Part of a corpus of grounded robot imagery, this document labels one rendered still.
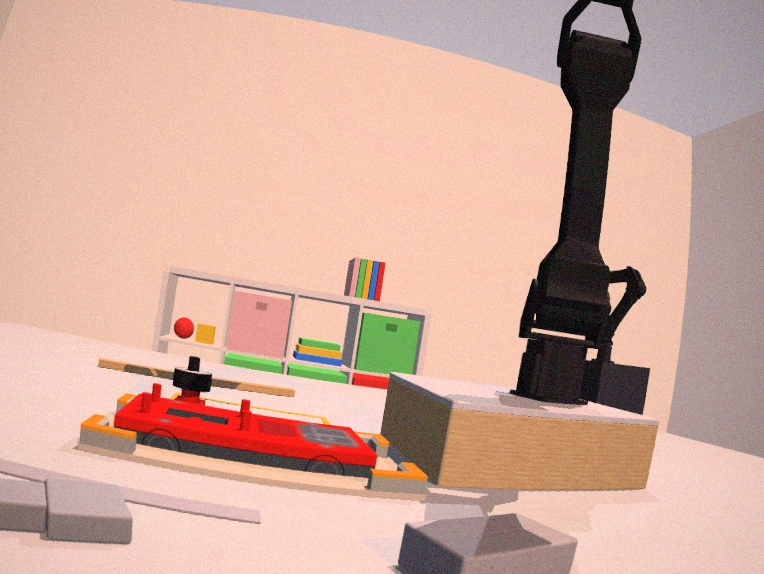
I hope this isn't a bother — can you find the yellow tape line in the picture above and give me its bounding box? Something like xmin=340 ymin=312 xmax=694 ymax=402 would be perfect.
xmin=171 ymin=393 xmax=330 ymax=425

